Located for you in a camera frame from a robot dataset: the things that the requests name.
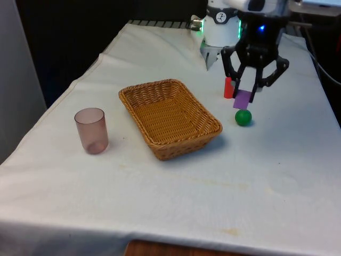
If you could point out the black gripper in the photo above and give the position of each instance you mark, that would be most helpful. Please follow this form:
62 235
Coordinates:
259 40

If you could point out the purple triangular block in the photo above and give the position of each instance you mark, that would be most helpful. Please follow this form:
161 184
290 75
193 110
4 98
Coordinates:
242 99

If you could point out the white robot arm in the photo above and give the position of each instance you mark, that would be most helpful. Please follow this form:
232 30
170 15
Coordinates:
221 29

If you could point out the red cylinder block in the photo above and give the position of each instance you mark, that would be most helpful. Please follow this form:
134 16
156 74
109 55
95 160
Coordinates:
228 89

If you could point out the brown wicker basket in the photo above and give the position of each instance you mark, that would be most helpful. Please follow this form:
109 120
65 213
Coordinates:
170 117

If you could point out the green ball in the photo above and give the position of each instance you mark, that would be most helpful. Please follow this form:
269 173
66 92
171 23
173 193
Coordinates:
243 117

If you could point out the see-through pink cup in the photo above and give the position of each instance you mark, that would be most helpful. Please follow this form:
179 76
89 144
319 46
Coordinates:
92 130

